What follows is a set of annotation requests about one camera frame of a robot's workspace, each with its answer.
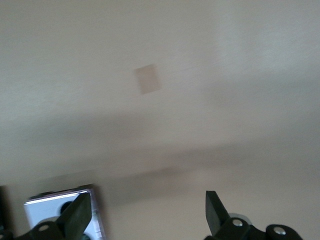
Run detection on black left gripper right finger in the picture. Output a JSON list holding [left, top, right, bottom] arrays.
[[203, 190, 301, 240]]

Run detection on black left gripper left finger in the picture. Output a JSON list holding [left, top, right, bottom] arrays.
[[0, 192, 92, 240]]

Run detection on brown tape patch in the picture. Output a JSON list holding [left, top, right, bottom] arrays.
[[134, 63, 162, 96]]

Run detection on lavender phone with two lenses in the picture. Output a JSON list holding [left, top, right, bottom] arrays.
[[23, 184, 107, 240]]

